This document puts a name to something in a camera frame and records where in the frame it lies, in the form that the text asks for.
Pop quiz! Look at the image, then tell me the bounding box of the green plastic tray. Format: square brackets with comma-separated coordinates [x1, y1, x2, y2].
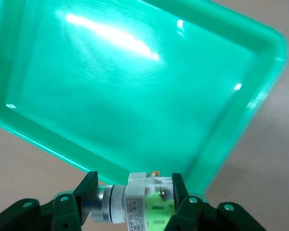
[0, 0, 289, 196]

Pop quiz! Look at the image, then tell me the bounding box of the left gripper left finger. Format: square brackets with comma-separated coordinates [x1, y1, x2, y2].
[52, 171, 99, 231]

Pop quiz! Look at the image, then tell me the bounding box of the white button with green block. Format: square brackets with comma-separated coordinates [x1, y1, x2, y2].
[81, 170, 178, 231]

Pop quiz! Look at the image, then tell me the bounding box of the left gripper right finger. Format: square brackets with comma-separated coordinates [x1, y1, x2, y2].
[163, 172, 206, 231]

